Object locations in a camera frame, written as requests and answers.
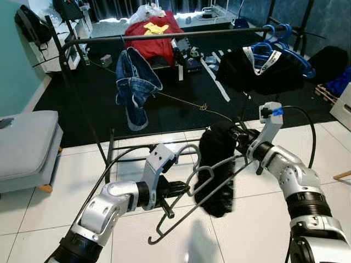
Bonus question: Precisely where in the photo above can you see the black shirt with white print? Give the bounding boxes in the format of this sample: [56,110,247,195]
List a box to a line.
[195,121,245,218]

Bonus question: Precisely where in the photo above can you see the long white flat slat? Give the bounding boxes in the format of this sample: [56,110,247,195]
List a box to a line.
[200,58,231,103]

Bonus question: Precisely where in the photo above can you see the wooden pallet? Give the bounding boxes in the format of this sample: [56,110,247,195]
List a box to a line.
[314,85,341,106]

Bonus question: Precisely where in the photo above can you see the white drawer cabinet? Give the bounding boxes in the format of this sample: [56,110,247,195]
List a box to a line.
[329,82,351,129]

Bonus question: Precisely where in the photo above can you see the black electronic box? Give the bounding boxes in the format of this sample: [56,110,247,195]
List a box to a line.
[175,38,205,72]

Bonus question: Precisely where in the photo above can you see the blue fabric bundle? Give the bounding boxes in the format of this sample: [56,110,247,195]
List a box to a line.
[326,66,351,96]

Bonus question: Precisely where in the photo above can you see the black soft bag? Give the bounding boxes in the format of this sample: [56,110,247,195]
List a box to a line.
[307,45,349,85]

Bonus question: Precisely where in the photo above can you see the blue denim shorts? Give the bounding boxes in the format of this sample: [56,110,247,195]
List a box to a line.
[115,48,163,131]

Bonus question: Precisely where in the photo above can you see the black metal clothes rack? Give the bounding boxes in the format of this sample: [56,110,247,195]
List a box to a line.
[44,0,324,184]

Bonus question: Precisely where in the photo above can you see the red cloth with yellow print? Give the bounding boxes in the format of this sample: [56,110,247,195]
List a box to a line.
[124,12,184,66]

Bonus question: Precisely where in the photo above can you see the grey upholstered ottoman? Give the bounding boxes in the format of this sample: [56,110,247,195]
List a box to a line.
[0,111,63,193]

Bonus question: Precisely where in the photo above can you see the dark curtain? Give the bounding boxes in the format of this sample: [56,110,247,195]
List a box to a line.
[88,0,236,21]

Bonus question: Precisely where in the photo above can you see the crumpled white plastic bag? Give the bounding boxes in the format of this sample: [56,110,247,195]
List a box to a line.
[129,4,165,24]

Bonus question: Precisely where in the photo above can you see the white shelf unit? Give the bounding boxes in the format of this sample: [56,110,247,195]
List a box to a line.
[38,19,91,72]

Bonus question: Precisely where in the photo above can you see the black fabric bag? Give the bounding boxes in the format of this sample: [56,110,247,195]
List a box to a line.
[53,0,83,20]

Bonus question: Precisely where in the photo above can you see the black backpack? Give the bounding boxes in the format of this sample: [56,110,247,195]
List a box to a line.
[15,4,53,47]

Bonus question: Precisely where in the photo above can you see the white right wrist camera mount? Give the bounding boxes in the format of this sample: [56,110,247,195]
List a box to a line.
[258,102,284,159]

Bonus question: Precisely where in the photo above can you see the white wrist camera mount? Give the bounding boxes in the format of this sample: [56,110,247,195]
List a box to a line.
[258,102,284,159]
[143,144,176,211]

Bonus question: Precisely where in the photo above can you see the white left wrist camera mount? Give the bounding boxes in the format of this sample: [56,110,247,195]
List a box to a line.
[143,144,176,211]

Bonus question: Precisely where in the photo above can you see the yellow cord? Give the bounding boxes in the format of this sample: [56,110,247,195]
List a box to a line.
[90,58,236,124]

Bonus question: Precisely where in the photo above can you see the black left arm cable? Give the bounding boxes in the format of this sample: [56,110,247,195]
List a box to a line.
[71,144,160,231]

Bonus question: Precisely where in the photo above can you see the blue dustpan with long handle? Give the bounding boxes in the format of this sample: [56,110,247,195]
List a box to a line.
[233,0,250,28]

